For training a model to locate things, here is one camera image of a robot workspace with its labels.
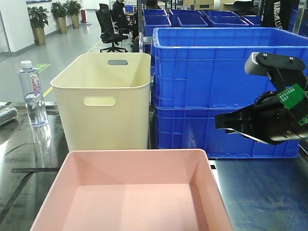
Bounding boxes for potted plant far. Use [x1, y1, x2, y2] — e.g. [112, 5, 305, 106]
[66, 0, 81, 29]

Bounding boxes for cream plastic basket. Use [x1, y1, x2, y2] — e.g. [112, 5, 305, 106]
[51, 52, 151, 151]

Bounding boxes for large blue plastic crate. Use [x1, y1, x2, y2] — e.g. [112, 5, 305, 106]
[151, 27, 308, 109]

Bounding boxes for green circuit board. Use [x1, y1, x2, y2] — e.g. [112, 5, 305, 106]
[278, 84, 308, 126]

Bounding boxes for black office chair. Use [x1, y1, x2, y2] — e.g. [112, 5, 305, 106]
[95, 3, 128, 52]

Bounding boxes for lower blue plastic crate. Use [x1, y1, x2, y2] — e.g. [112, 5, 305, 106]
[155, 106, 299, 159]

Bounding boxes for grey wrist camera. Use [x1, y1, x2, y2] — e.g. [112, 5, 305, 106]
[244, 52, 308, 93]

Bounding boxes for standing person black shirt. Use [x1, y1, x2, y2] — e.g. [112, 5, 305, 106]
[260, 0, 293, 30]

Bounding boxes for red fire extinguisher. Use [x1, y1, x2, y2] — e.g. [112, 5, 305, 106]
[80, 10, 87, 23]

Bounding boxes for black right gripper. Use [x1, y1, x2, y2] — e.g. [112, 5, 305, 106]
[215, 95, 308, 144]

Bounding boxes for potted plant near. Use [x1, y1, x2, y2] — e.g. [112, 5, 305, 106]
[27, 6, 49, 46]

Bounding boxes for pink plastic bin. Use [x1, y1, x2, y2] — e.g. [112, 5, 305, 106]
[31, 149, 233, 231]

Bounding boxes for potted plant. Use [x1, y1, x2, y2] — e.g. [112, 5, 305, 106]
[27, 6, 49, 46]
[66, 0, 81, 29]
[51, 1, 67, 34]

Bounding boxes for blue crates in background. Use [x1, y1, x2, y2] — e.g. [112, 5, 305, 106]
[143, 9, 261, 37]

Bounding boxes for seated person in black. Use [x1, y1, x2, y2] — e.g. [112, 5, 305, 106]
[112, 0, 139, 40]

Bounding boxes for clear water bottle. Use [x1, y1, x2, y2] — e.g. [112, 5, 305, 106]
[18, 61, 48, 127]

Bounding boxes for potted plant middle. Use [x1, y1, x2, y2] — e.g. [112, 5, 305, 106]
[51, 1, 67, 34]

